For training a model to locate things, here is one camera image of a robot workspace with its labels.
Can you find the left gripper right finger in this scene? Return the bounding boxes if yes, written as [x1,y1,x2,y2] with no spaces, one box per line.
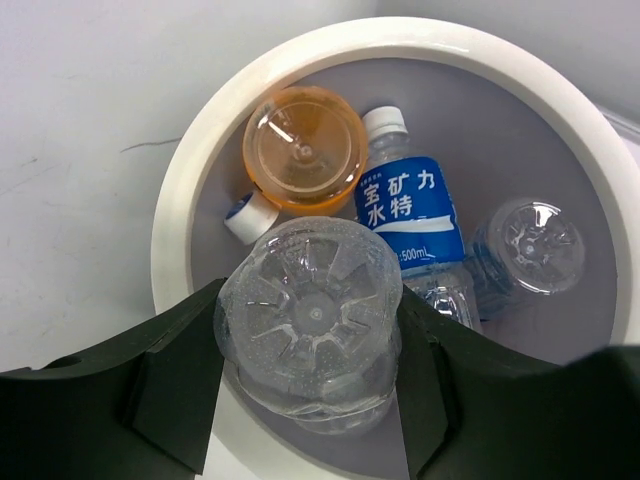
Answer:
[397,290,639,479]

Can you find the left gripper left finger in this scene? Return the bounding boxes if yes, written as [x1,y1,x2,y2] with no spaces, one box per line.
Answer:
[1,281,224,479]

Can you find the blue label water bottle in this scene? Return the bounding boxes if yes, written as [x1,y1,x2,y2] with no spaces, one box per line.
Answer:
[354,106,481,332]
[465,198,586,321]

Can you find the clear crushed bottle white cap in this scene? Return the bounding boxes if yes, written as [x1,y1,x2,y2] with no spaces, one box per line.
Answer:
[214,217,403,436]

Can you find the clear bottle blue white cap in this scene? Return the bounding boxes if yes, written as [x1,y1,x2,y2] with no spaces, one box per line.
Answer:
[223,190,280,245]

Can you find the orange juice bottle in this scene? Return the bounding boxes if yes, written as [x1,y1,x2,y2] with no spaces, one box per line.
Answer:
[242,86,368,216]

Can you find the white round plastic bin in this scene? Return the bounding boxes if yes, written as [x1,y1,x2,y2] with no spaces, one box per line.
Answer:
[149,15,640,480]

